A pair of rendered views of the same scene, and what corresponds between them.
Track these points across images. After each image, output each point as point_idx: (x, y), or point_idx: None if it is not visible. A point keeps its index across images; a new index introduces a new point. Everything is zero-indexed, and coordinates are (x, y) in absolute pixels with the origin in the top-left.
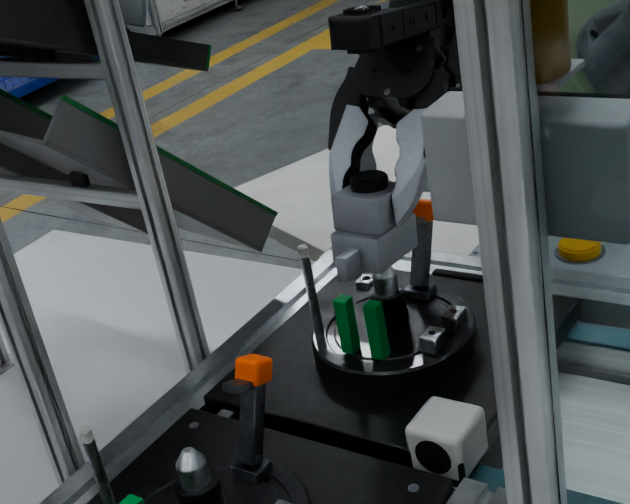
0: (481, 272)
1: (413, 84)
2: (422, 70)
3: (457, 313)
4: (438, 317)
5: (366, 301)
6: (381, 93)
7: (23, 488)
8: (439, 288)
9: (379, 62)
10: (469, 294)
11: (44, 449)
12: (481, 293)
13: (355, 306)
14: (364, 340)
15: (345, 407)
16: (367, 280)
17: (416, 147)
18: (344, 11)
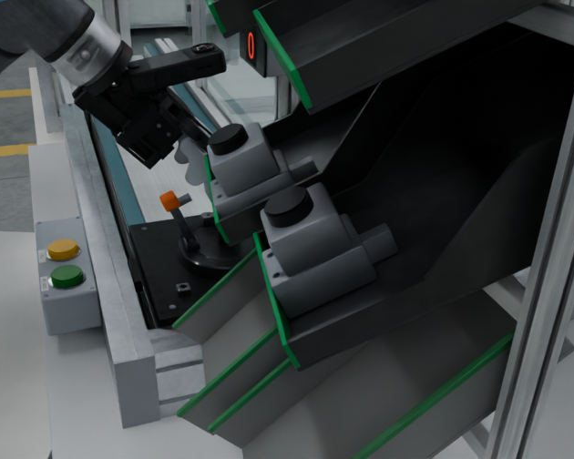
0: (117, 273)
1: (180, 99)
2: (173, 92)
3: (209, 212)
4: (206, 231)
5: (215, 260)
6: (190, 111)
7: (461, 444)
8: (159, 267)
9: (177, 99)
10: (157, 254)
11: None
12: (151, 251)
13: (224, 261)
14: (251, 240)
15: None
16: (185, 284)
17: (203, 124)
18: (213, 47)
